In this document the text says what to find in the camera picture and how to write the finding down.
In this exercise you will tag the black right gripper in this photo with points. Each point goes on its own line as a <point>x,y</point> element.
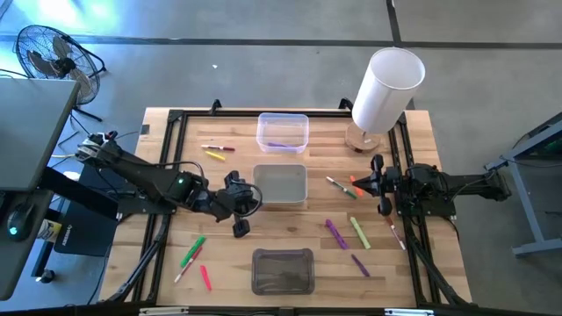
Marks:
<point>373,184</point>

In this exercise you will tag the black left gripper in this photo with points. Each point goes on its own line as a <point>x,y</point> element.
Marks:
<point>228,199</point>

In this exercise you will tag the orange highlighter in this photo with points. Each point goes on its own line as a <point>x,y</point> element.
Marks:
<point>356,186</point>

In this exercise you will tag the green thin marker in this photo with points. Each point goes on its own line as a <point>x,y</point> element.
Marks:
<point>341,187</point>

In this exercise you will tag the brown thin marker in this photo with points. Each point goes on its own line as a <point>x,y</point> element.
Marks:
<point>396,234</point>

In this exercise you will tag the yellow highlighter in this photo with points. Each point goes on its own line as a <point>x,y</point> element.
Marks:
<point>215,155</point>

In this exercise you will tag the light green highlighter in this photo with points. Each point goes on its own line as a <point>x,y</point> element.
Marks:
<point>360,232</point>

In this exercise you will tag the maroon thin marker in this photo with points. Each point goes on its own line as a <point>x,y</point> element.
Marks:
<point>219,148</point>

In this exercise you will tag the red thin marker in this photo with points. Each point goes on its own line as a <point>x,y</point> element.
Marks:
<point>189,263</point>

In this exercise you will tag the pink highlighter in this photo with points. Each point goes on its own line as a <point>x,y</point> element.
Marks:
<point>205,277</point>

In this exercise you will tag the dark purple highlighter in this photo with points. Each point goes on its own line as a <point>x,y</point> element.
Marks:
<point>360,265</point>

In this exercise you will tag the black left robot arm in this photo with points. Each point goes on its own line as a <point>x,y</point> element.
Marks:
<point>145,173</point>

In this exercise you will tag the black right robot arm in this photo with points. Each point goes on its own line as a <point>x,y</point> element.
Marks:
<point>465,181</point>

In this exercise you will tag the white plastic bin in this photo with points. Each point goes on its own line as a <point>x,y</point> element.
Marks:
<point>281,184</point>

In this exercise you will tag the smoky dark plastic bin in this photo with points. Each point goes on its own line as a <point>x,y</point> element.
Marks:
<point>283,272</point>

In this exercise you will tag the clear plastic bin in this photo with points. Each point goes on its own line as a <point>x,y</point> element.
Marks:
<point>283,131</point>

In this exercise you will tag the white lamp with wooden base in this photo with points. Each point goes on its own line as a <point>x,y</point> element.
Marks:
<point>386,88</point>

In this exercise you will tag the black desk beam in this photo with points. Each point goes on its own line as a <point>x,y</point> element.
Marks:
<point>79,193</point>

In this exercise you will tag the black computer tower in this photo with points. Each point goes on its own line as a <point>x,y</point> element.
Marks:
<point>79,237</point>

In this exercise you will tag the yellow label can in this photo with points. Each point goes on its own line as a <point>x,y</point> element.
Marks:
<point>50,229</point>

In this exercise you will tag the black caster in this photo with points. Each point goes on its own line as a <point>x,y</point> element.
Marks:
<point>45,276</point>

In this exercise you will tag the grey desk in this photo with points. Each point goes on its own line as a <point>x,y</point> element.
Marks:
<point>30,131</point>

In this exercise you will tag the black computer mouse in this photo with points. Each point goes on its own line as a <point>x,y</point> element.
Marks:
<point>17,221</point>

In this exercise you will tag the black floor fan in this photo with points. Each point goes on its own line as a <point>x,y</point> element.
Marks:
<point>57,66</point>

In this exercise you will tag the black aluminium table frame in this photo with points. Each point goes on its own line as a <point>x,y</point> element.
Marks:
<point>285,113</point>

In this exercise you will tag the silver bracket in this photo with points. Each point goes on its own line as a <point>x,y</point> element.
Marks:
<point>163,311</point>
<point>408,312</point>

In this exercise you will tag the grey metal table frame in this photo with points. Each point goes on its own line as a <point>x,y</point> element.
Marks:
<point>524,202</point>

